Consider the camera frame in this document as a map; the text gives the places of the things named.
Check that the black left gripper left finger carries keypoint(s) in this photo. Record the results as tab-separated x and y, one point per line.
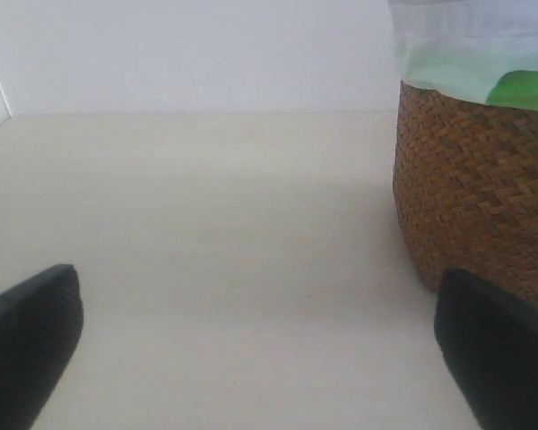
41	322

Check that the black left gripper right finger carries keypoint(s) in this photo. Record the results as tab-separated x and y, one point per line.
488	339

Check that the woven brown wicker basket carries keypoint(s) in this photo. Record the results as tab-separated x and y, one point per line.
465	184

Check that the light green plastic bag liner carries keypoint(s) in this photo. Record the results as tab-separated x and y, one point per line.
467	74

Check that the translucent white bin liner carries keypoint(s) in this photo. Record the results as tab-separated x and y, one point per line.
506	32

